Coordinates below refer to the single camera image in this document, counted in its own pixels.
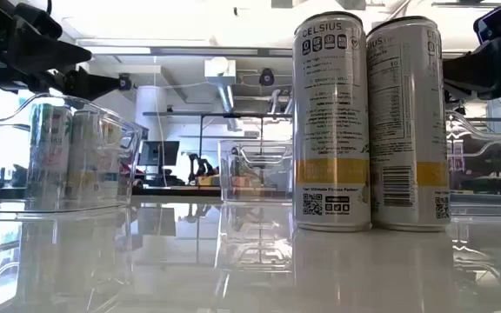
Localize white Celsius can yellow band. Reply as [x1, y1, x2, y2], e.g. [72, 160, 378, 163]
[292, 11, 372, 233]
[65, 110, 124, 203]
[365, 16, 451, 233]

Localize clear plastic bin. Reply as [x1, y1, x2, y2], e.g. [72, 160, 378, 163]
[0, 93, 143, 214]
[217, 139, 295, 204]
[445, 110, 501, 218]

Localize white Celsius can red band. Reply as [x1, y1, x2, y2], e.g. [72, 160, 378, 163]
[26, 103, 74, 205]

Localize white round column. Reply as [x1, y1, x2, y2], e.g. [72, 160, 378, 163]
[135, 85, 168, 140]

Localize long ceiling light strip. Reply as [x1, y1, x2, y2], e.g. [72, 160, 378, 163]
[76, 37, 294, 57]

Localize black computer monitor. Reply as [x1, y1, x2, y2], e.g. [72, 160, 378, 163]
[139, 140, 181, 167]

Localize white ceiling box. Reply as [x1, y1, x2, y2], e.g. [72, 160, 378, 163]
[204, 57, 237, 86]

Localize silver pipe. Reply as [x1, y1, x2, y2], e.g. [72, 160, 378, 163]
[216, 83, 239, 131]

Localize yellow box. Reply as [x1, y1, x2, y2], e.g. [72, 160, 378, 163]
[196, 173, 221, 187]

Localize white ceiling pipes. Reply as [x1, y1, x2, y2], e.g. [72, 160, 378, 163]
[269, 89, 295, 117]

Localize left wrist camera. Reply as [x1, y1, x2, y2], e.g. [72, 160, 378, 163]
[13, 2, 63, 41]

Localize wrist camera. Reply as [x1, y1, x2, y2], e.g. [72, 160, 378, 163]
[472, 4, 501, 45]
[13, 2, 63, 41]

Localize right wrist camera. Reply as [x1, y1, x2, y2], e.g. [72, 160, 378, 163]
[472, 4, 501, 45]

